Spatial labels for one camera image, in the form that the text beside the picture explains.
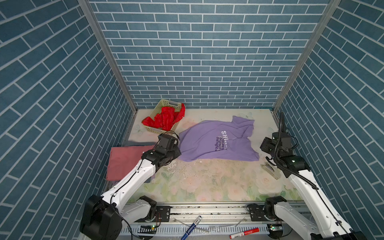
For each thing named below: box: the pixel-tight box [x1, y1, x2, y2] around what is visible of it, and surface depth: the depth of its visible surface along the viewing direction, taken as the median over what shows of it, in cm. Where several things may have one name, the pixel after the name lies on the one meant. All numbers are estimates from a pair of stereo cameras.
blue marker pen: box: [181, 215, 203, 240], surface depth 70 cm
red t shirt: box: [141, 103, 186, 131], surface depth 110 cm
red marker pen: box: [229, 227, 260, 239], surface depth 69 cm
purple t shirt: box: [178, 115, 260, 162], surface depth 104 cm
